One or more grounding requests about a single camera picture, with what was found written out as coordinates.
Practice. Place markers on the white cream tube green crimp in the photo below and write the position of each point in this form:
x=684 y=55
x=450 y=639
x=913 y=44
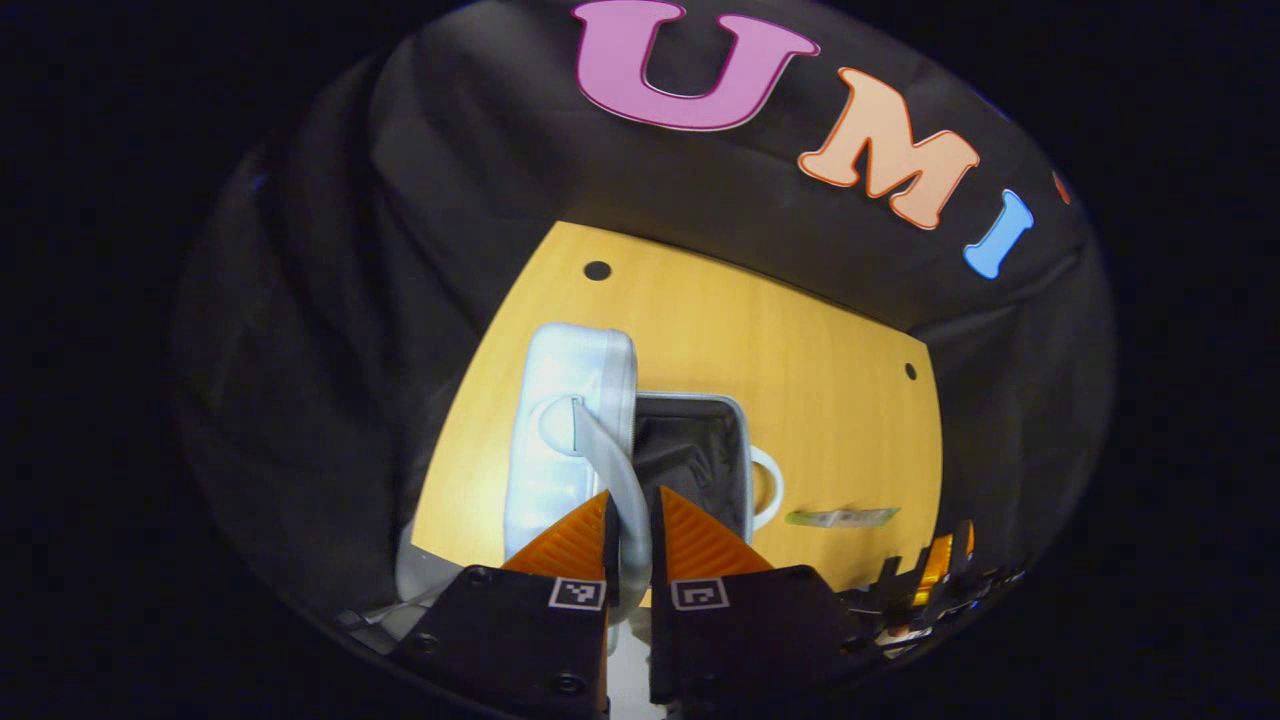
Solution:
x=840 y=517

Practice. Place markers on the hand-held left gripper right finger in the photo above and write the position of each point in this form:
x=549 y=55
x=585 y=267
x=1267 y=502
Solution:
x=656 y=550

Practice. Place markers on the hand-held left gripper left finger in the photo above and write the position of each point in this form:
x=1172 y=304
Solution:
x=610 y=550

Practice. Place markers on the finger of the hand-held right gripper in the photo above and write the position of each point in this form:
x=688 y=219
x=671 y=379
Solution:
x=932 y=570
x=878 y=600

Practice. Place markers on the black backdrop cloth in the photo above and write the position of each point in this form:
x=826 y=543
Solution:
x=450 y=200

